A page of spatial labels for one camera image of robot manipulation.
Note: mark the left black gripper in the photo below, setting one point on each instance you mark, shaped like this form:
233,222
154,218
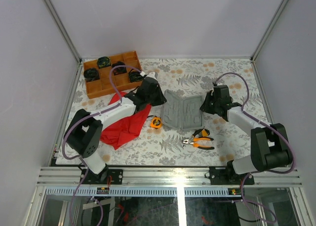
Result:
161,99

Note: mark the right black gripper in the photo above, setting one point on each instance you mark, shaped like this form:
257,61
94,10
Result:
204,107

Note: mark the orange tape measure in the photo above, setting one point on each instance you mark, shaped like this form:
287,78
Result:
156,122

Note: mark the grey plastic tool case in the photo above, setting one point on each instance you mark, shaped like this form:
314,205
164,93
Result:
182,113

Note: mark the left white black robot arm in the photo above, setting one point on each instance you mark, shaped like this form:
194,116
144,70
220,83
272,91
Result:
84,132

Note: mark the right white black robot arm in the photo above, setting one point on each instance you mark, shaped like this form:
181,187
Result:
269,146

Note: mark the black hex key set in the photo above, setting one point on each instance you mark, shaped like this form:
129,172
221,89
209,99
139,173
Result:
201,133

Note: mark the red cloth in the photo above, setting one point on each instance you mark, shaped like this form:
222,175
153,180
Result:
125,130

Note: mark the wooden compartment tray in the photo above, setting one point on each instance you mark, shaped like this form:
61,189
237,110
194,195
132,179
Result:
104,85

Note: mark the orange handled pliers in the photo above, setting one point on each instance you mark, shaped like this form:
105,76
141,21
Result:
204,143

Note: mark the aluminium mounting rail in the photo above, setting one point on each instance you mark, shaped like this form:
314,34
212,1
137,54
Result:
162,176

